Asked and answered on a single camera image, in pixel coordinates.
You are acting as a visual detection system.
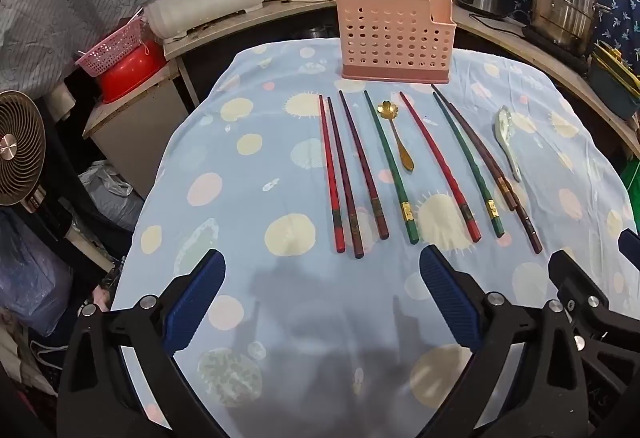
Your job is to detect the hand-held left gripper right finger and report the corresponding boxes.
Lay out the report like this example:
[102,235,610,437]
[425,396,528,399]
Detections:
[419,245,596,438]

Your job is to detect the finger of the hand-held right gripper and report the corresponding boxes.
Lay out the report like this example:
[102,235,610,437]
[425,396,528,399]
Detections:
[548,250,640,419]
[618,229,640,259]

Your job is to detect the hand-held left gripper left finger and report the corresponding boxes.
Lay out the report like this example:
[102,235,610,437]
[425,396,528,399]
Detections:
[57,249,227,438]

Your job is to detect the brown chopstick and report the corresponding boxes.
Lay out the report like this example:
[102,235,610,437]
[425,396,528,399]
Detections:
[431,84,518,211]
[446,102,544,255]

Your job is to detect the red chopstick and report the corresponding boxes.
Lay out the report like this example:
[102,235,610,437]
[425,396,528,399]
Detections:
[318,94,347,253]
[398,91,482,243]

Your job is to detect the green chopstick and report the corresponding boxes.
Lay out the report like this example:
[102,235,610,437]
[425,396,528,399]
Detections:
[363,90,420,245]
[432,91,506,239]

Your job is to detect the dark maroon chopstick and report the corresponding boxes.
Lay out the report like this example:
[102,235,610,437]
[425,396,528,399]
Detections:
[327,96,365,260]
[338,90,390,241]

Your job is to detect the white ceramic spoon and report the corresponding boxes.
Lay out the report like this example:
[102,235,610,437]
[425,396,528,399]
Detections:
[492,105,523,183]

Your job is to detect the pink perforated utensil holder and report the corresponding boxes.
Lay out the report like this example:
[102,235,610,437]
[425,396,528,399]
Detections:
[336,0,455,83]

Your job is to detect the green bag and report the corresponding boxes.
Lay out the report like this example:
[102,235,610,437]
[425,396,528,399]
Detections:
[620,158,640,199]

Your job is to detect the grey plastic bag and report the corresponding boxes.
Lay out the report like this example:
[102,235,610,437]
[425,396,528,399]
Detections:
[79,161,146,231]

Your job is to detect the blue dotted tablecloth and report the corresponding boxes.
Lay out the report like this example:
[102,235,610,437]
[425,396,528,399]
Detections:
[111,40,640,438]

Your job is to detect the gold flower spoon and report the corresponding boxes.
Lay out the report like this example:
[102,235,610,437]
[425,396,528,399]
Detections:
[377,100,416,173]

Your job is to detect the teal and yellow lunch boxes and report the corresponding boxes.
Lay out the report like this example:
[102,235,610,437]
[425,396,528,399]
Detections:
[587,40,640,119]

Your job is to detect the blue plastic bag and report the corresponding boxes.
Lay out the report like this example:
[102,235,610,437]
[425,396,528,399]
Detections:
[0,208,76,336]

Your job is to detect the beige cabinet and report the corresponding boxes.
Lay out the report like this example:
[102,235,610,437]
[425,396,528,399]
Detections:
[82,62,196,199]

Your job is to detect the black induction cooker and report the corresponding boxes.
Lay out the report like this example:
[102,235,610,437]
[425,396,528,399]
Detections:
[520,25,593,74]

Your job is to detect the curved wooden counter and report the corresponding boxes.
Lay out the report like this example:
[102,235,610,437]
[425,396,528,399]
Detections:
[164,0,640,153]

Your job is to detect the red plastic basin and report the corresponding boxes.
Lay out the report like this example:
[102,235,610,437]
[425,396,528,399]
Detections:
[97,40,168,104]

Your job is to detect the beige desk fan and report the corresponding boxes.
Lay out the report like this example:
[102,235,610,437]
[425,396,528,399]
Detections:
[0,90,47,209]

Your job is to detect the steel steamer pot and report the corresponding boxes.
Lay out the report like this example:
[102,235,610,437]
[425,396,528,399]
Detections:
[527,0,613,58]

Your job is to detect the pink plastic basket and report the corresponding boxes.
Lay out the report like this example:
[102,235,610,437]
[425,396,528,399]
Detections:
[75,24,147,76]

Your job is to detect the grey striped cloth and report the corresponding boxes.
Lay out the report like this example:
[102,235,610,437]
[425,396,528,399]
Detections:
[0,0,161,91]

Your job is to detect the black power cable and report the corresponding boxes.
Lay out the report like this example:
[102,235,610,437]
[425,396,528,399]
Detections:
[470,10,531,27]

